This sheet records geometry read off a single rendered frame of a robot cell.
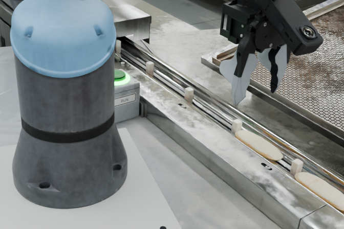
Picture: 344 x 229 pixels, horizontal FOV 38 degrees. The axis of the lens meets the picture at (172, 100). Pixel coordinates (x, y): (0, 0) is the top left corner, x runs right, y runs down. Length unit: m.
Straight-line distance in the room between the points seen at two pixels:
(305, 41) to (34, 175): 0.40
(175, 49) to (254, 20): 0.54
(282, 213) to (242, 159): 0.12
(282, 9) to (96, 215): 0.38
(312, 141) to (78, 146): 0.50
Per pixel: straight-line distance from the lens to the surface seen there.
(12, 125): 0.96
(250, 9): 0.78
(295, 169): 0.80
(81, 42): 0.54
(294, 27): 0.72
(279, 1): 0.75
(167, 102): 0.93
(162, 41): 1.32
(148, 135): 0.91
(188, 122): 0.88
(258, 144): 0.84
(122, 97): 0.92
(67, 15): 0.57
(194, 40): 1.34
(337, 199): 0.77
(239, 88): 0.78
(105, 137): 0.62
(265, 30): 0.76
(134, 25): 1.19
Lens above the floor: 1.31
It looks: 29 degrees down
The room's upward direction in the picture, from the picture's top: 4 degrees clockwise
